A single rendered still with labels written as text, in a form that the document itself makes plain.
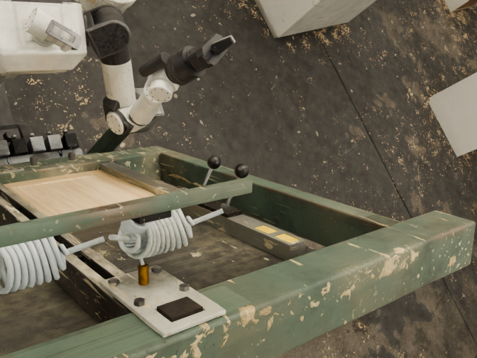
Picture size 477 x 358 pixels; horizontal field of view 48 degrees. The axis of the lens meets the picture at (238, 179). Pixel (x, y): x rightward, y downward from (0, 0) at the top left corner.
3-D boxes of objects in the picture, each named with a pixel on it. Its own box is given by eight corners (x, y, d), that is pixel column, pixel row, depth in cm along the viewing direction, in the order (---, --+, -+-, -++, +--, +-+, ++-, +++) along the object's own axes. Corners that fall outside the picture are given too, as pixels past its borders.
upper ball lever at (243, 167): (224, 212, 138) (245, 165, 139) (233, 217, 135) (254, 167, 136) (214, 208, 136) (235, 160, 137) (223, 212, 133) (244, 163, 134)
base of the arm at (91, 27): (81, 41, 165) (79, 4, 159) (124, 39, 169) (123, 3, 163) (86, 60, 154) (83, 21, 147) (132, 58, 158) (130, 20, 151)
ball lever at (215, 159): (198, 202, 147) (217, 157, 148) (206, 204, 144) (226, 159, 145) (187, 197, 145) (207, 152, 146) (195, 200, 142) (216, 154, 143)
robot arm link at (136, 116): (145, 114, 156) (125, 145, 171) (170, 101, 162) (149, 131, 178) (123, 85, 157) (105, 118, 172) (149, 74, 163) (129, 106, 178)
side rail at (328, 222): (174, 177, 207) (173, 150, 204) (426, 275, 124) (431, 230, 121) (160, 180, 203) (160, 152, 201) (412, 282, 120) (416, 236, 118)
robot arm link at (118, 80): (99, 126, 174) (88, 62, 161) (130, 111, 182) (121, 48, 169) (123, 138, 168) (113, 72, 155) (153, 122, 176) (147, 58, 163)
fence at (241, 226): (113, 172, 190) (113, 161, 189) (305, 256, 119) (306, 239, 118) (100, 175, 187) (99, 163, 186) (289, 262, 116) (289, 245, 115)
